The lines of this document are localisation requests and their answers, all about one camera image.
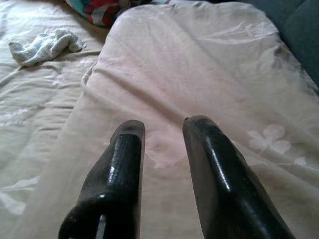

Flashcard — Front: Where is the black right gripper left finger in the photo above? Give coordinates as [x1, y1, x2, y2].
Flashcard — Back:
[58, 119, 146, 239]

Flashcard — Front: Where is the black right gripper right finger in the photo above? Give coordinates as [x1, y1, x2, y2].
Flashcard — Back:
[182, 114, 297, 239]

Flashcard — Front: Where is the beige floral bed sheet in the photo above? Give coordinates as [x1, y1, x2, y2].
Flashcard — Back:
[0, 0, 118, 239]

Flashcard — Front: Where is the beige floral pillow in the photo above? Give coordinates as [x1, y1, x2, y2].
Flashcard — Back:
[11, 0, 319, 239]

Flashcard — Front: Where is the small white cloth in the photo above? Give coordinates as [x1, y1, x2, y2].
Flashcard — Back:
[8, 27, 87, 67]

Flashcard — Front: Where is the colourful striped bolster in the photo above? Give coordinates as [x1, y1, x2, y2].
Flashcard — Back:
[65, 0, 155, 27]

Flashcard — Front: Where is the dark blue-grey headboard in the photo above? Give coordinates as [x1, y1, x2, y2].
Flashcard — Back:
[243, 0, 319, 88]

